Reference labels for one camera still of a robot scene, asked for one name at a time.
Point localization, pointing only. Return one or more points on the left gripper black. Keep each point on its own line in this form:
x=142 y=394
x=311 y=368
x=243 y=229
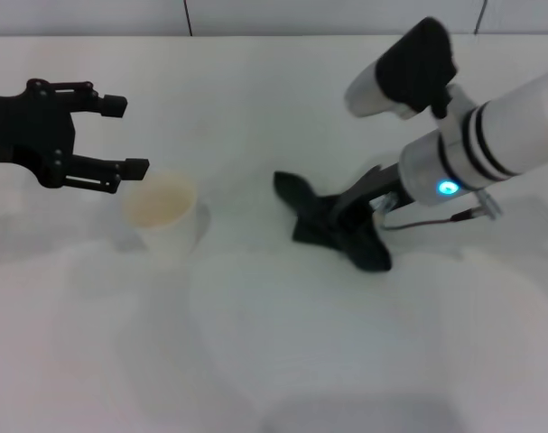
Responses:
x=25 y=131

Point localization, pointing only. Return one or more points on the white paper cup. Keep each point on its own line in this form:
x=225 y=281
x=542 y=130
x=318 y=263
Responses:
x=160 y=207

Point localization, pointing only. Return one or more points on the right wrist camera housing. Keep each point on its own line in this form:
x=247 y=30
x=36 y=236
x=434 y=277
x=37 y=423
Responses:
x=404 y=76

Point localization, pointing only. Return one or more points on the dark blue rag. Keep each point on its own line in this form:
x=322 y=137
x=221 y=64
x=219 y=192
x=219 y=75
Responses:
x=314 y=216

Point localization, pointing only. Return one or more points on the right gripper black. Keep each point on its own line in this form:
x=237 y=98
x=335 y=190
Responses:
x=368 y=189

